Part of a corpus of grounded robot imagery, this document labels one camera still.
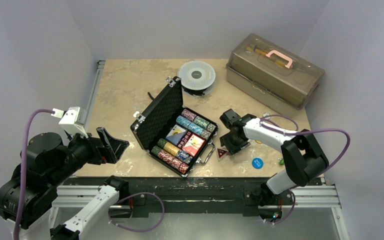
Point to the black poker set case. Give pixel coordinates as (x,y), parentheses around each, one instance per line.
(153,124)

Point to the blue playing card deck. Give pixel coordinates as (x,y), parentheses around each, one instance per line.
(175,134)

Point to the green pipe valve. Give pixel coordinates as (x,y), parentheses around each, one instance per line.
(281,161)

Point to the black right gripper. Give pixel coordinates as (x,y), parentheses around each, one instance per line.
(233,143)

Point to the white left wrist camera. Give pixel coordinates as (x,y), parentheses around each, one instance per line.
(72,121)

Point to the translucent brown storage box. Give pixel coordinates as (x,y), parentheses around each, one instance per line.
(285,91)

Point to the red playing card deck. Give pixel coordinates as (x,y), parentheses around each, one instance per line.
(193,145)

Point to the pink box handle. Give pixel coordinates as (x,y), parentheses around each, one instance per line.
(288,61)

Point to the yellow chip stack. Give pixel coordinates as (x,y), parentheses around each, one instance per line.
(170,148)

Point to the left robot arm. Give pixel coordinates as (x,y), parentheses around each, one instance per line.
(27,198)

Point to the red triangular all-in marker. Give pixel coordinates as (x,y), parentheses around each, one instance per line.
(221,153)

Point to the purple chip stack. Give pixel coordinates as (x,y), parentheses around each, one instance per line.
(189,115)

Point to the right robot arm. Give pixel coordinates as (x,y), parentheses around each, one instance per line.
(303,157)

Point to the light blue chip stack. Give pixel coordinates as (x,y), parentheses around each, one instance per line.
(189,125)

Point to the green chip stack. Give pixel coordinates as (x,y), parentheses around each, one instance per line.
(208,127)

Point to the blue small blind button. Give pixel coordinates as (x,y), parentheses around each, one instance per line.
(257,163)

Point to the white perforated cable spool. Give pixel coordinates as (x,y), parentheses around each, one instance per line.
(197,78)

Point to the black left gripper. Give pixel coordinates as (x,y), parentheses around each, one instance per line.
(115,146)

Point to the dark blue chip stack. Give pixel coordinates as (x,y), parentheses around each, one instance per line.
(183,156)

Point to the red chip stack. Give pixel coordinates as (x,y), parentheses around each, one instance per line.
(173,161)

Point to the red dice row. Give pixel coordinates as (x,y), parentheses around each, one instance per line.
(184,139)

